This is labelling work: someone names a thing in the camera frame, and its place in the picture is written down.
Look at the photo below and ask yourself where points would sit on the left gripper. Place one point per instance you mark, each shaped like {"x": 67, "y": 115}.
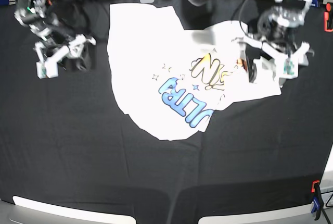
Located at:
{"x": 252, "y": 54}

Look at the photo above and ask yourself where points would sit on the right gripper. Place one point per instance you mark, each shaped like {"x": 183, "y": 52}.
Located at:
{"x": 77, "y": 49}

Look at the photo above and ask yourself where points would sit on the white printed t-shirt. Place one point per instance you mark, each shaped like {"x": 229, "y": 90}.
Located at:
{"x": 170, "y": 80}

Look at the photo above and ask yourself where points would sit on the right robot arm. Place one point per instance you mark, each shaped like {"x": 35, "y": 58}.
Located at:
{"x": 64, "y": 32}

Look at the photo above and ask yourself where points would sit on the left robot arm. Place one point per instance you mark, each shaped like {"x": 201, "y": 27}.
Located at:
{"x": 275, "y": 39}

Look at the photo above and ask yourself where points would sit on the black table cloth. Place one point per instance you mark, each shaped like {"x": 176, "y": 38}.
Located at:
{"x": 64, "y": 141}

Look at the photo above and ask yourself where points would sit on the orange clamp top right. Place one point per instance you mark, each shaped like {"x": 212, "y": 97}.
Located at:
{"x": 328, "y": 18}

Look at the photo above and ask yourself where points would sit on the orange blue clamp bottom right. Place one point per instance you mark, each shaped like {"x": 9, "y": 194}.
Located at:
{"x": 316, "y": 200}

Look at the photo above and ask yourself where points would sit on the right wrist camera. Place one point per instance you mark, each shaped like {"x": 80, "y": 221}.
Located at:
{"x": 47, "y": 69}

